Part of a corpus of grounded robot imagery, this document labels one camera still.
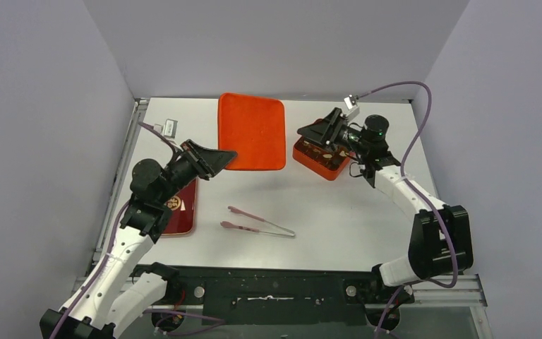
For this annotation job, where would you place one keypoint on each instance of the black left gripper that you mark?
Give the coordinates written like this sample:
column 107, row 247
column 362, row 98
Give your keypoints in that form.
column 207, row 162

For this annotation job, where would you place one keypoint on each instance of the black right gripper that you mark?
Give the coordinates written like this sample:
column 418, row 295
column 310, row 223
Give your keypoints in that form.
column 333, row 130

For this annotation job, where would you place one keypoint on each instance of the orange compartment chocolate box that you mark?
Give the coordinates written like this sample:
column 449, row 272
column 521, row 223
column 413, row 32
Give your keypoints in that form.
column 328, row 165

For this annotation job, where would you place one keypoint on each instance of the orange box lid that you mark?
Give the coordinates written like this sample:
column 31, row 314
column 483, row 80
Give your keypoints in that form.
column 255, row 128

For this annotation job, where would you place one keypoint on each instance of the pink silicone tongs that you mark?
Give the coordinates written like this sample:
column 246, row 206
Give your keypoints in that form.
column 249, row 222

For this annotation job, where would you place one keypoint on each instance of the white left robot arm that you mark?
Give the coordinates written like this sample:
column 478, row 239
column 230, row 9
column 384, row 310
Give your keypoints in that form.
column 100, row 308

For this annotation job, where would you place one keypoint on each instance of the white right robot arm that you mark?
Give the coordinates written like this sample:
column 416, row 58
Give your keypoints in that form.
column 440, row 241

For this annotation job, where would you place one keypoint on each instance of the red chocolate tray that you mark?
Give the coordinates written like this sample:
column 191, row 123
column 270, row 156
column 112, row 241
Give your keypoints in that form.
column 182, row 206

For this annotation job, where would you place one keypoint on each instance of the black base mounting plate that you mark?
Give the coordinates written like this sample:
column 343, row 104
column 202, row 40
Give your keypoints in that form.
column 253, row 296

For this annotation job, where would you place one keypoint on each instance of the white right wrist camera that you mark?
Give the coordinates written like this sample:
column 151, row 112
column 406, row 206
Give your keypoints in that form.
column 352, row 104

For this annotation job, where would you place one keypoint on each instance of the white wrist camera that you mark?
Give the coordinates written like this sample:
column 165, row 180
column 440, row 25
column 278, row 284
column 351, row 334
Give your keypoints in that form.
column 352, row 104
column 167, row 129

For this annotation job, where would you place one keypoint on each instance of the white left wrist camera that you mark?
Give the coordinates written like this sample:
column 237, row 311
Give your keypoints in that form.
column 167, row 129

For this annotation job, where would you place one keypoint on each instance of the aluminium table edge rail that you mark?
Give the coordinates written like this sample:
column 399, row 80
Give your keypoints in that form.
column 138, row 111

